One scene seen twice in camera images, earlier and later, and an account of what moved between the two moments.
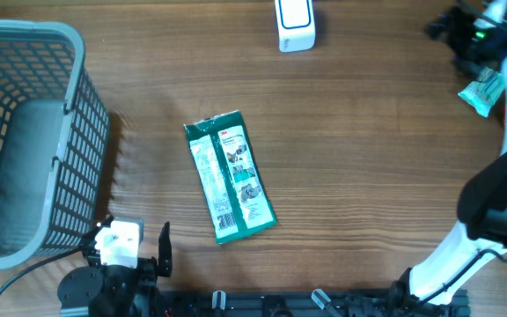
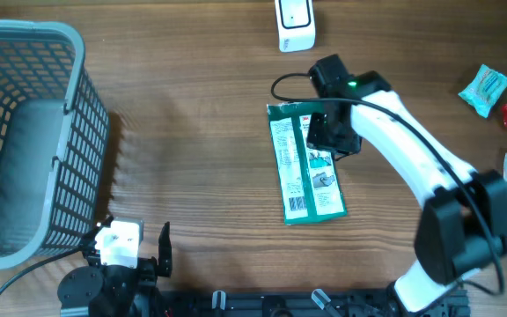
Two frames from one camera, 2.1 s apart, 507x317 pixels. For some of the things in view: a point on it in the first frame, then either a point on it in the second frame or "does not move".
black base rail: [306, 303] does not move
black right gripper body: [472, 40] -> [321, 135]
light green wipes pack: [483, 92] does not move
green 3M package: [232, 182] -> [307, 175]
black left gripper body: [147, 266] does not move
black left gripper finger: [165, 268] does not move
